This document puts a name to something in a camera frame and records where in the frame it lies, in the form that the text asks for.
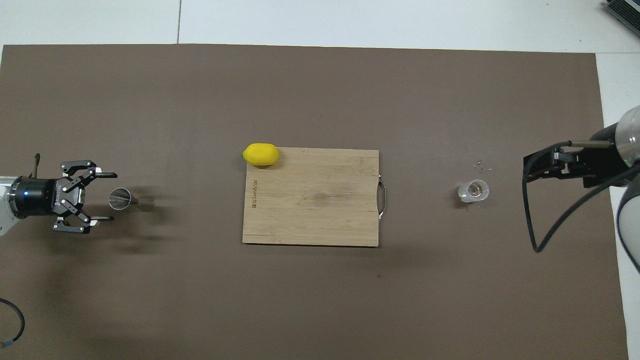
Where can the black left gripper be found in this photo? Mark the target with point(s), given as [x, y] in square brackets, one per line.
[40, 197]

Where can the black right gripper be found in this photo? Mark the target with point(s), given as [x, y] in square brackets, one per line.
[602, 160]

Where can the metal double jigger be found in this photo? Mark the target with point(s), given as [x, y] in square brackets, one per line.
[120, 198]

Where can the clear glass cup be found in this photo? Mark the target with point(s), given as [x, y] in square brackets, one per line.
[475, 190]

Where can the small metal bits cluster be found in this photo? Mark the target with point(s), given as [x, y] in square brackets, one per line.
[480, 163]

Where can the grey ridged device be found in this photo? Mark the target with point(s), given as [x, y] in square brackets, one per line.
[627, 9]

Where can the yellow lemon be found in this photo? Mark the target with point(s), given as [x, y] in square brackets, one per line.
[260, 154]

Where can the wooden cutting board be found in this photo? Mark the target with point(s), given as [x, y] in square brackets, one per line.
[310, 200]

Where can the brown table mat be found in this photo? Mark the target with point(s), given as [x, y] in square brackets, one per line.
[300, 310]

